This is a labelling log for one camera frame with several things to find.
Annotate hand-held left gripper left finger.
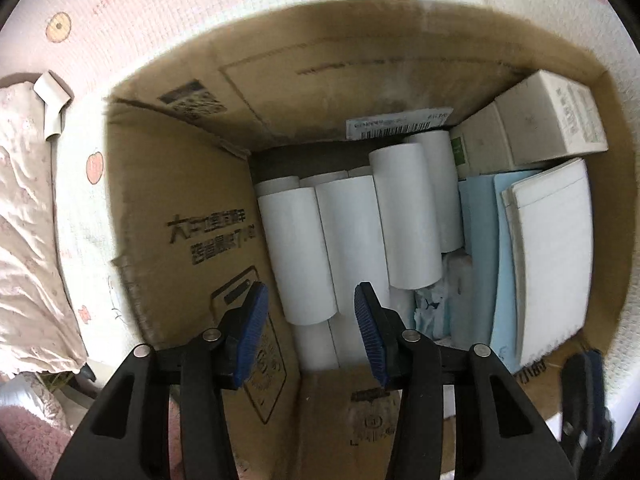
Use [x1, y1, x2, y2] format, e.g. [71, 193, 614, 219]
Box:
[52, 281, 271, 480]

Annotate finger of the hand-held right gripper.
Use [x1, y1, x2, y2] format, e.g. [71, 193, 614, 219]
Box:
[560, 350, 616, 467]

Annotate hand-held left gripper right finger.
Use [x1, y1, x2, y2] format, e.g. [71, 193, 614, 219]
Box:
[353, 281, 576, 480]

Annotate brown cardboard box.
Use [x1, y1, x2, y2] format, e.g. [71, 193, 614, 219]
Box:
[102, 2, 634, 480]

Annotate blue and white tissue packet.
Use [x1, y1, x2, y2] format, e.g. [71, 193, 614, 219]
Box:
[412, 252, 474, 347]

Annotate pile of white paper rolls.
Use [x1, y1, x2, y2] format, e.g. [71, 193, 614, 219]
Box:
[254, 130, 465, 368]

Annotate light blue folder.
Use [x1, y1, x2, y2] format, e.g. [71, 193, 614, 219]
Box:
[457, 169, 545, 361]

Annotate white notepad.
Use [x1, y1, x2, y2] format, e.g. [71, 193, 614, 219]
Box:
[501, 157, 594, 368]

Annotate white carton with green label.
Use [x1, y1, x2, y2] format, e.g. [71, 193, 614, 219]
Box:
[449, 101, 517, 181]

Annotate grey plastic bag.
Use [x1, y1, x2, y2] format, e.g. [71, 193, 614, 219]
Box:
[0, 374, 57, 422]

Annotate pink printed blanket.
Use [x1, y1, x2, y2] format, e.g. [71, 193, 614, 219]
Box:
[0, 80, 87, 377]

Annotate pink fluffy cloth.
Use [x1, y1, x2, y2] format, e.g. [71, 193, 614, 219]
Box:
[0, 400, 77, 480]

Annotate large white carton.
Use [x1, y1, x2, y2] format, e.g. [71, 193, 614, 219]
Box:
[495, 70, 610, 167]

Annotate bent cardboard tube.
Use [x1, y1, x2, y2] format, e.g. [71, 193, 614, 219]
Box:
[32, 72, 71, 141]

